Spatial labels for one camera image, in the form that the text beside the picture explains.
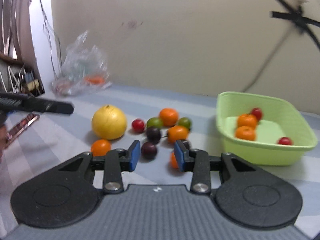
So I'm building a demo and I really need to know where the red tomato in basket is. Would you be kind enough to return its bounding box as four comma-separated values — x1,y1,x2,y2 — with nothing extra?
250,107,263,122

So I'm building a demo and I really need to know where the clear plastic bag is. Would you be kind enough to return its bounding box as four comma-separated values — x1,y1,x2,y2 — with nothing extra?
52,31,112,96

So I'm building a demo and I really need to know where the orange tangerine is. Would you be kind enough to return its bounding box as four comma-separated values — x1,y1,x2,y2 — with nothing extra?
159,108,179,127

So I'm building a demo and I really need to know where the large yellow pomelo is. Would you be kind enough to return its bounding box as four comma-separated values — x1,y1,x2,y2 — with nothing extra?
91,105,127,140

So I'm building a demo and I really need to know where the black tape cross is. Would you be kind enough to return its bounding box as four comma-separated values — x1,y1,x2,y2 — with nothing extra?
271,0,320,49

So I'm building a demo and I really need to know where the person hand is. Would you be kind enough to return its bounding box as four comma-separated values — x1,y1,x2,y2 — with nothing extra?
0,125,8,159

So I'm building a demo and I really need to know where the green lime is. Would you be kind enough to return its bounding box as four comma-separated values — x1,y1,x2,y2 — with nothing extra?
146,117,163,129

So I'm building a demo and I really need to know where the red cherry tomato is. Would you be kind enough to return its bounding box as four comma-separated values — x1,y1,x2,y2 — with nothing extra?
131,119,145,133

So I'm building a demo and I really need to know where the dark purple plum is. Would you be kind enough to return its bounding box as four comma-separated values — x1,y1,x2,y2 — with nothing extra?
145,126,162,144

